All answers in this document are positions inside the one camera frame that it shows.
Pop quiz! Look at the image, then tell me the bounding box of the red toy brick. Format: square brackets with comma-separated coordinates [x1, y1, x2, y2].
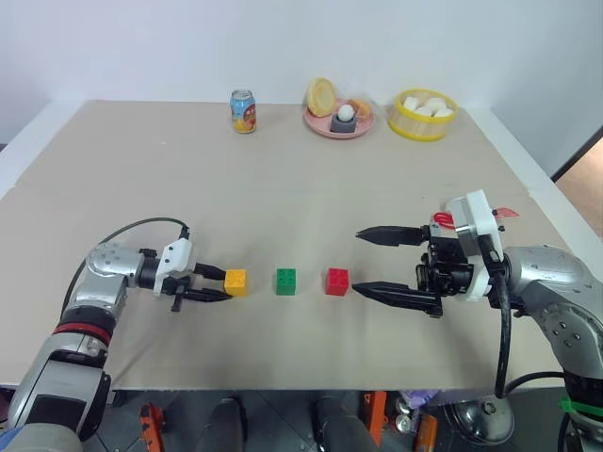
[325, 267, 350, 297]

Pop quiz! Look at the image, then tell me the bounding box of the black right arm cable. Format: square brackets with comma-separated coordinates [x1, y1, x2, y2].
[478, 233, 569, 400]

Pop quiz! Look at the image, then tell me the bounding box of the dark rounded shape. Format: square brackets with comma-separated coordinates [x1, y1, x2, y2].
[313, 395, 373, 452]
[197, 395, 249, 452]

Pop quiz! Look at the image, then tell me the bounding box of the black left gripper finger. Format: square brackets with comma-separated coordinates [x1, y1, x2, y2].
[183, 287, 234, 303]
[194, 263, 229, 283]

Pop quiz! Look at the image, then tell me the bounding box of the brown door panel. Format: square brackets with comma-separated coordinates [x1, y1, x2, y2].
[550, 124, 603, 228]

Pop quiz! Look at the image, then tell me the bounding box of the round tan flat bread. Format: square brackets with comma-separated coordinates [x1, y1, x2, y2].
[305, 77, 338, 118]

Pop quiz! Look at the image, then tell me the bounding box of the grey egg cup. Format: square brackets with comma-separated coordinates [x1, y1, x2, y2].
[329, 115, 358, 135]

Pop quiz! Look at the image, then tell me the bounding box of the pink plate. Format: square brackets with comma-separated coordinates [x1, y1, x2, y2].
[302, 104, 377, 140]

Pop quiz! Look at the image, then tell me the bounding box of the orange bread roll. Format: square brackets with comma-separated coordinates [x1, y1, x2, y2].
[348, 97, 373, 121]

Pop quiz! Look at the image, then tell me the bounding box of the small orange clamp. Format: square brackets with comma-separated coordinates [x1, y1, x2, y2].
[138, 402, 166, 452]

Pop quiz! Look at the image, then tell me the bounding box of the beige table cover sheet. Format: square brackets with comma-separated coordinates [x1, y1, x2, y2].
[0, 99, 583, 392]

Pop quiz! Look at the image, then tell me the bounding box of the purple crumpled bag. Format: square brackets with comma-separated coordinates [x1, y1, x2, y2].
[399, 389, 439, 411]

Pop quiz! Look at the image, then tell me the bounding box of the green toy brick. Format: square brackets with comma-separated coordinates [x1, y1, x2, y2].
[274, 266, 298, 297]

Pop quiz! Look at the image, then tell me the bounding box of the orange upright post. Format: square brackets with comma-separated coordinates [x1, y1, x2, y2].
[362, 390, 388, 448]

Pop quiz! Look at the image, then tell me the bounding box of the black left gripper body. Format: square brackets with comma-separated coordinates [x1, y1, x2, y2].
[162, 275, 195, 315]

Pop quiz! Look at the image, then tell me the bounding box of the colourful drink can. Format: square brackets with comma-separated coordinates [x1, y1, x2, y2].
[229, 89, 258, 135]

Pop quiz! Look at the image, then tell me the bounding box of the chrome dome base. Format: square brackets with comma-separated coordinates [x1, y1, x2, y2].
[445, 397, 514, 444]

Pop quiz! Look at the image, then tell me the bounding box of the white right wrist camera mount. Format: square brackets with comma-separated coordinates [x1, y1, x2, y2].
[446, 189, 506, 302]

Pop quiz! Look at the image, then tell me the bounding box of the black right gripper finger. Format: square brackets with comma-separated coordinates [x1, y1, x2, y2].
[351, 281, 444, 319]
[355, 225, 432, 248]

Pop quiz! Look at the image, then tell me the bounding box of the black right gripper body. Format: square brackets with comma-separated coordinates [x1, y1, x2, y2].
[415, 223, 475, 298]

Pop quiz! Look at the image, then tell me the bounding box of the orange flat tool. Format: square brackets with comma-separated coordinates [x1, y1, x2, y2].
[414, 413, 439, 452]

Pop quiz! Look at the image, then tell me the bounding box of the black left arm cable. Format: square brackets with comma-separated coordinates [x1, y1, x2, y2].
[60, 217, 192, 321]

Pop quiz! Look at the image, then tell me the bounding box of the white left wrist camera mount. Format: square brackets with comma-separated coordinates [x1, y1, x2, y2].
[154, 238, 197, 296]

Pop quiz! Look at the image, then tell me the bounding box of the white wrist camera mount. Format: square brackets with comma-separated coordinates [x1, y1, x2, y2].
[446, 189, 506, 302]
[154, 238, 197, 296]

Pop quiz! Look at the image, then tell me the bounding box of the yellow toy brick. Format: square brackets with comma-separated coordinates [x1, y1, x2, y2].
[223, 268, 250, 298]

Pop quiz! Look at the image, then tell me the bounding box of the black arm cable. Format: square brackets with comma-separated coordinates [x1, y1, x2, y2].
[478, 233, 569, 400]
[60, 217, 192, 321]

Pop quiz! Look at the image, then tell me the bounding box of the yellow round steamer basket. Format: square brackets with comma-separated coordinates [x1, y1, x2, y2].
[387, 88, 459, 142]

